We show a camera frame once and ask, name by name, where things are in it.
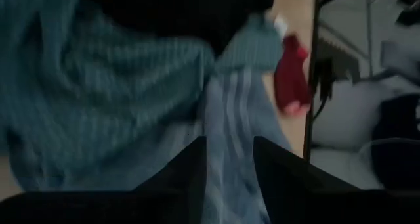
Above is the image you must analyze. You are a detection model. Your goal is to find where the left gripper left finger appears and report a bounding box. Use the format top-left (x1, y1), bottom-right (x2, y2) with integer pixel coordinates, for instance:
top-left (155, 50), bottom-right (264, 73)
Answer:
top-left (133, 135), bottom-right (208, 224)

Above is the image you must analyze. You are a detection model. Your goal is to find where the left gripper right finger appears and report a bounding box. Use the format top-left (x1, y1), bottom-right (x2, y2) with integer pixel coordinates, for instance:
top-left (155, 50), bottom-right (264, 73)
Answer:
top-left (252, 135), bottom-right (362, 224)

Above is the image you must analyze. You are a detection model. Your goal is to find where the blue grey striped garment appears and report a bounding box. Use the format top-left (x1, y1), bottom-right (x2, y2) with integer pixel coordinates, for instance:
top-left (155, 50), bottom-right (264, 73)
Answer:
top-left (183, 66), bottom-right (293, 224)

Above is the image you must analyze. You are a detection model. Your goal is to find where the maroon sock with pink toe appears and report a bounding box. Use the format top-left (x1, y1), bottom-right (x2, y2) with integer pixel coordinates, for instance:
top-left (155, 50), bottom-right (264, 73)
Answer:
top-left (273, 34), bottom-right (312, 117)

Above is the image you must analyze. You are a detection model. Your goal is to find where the dark bulky floor object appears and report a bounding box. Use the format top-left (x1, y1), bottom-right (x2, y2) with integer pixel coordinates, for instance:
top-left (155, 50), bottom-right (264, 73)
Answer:
top-left (370, 92), bottom-right (420, 190)

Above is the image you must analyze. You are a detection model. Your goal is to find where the teal ribbed garment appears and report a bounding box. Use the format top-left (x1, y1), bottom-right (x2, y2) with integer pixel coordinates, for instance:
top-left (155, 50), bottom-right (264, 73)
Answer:
top-left (0, 0), bottom-right (286, 194)

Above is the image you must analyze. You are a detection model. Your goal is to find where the white sock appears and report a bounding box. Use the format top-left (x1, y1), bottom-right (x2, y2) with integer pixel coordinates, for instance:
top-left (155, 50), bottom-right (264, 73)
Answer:
top-left (272, 14), bottom-right (289, 37)

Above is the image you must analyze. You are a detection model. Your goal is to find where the black garment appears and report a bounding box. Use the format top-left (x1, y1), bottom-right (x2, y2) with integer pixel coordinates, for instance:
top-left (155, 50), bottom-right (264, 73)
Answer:
top-left (80, 0), bottom-right (277, 56)

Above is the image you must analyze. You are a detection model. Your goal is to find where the black aluminium table frame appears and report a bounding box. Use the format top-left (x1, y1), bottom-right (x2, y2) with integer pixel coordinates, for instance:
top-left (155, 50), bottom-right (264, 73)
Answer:
top-left (301, 0), bottom-right (329, 162)

